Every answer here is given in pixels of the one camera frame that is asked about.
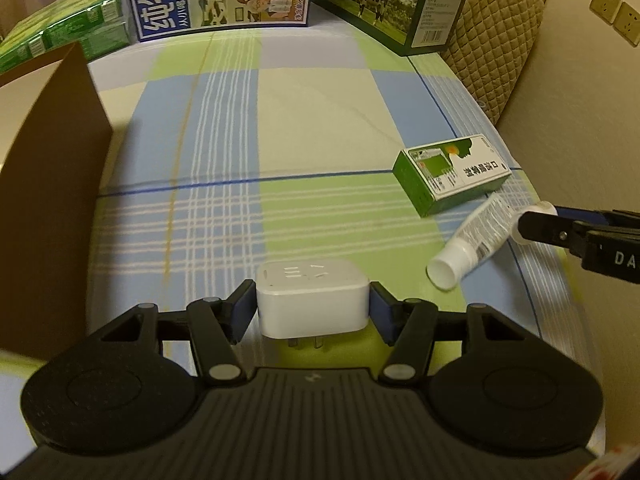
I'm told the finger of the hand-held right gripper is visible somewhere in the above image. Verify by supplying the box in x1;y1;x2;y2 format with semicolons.
517;205;640;257

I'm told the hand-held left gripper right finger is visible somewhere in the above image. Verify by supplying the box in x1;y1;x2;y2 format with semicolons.
368;281;533;388

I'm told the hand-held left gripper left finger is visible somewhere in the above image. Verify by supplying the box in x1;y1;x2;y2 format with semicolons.
97;279;258;388

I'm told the white charger plug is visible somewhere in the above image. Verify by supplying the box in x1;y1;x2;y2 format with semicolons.
255;258;371;349

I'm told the white squeeze tube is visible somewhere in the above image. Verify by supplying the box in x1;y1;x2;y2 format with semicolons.
426;194;522;291

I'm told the green medicine box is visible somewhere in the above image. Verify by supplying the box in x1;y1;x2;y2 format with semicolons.
391;133;514;219

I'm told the brown cardboard box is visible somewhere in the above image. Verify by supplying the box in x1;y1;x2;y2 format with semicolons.
0;41;114;358

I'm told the plaid tablecloth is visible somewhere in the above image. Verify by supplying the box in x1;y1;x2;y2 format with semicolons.
86;2;603;413

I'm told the red white packet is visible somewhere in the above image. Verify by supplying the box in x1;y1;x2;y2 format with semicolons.
582;446;640;480

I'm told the beige quilted chair cover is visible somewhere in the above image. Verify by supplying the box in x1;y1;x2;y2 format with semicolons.
444;0;547;127

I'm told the green cow milk case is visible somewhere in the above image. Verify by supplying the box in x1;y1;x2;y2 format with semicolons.
311;0;482;57

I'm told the green drink carton pack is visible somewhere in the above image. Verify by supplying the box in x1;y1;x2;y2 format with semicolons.
0;0;132;75

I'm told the wall socket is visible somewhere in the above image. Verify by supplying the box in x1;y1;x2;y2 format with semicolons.
613;2;640;48
589;0;624;24

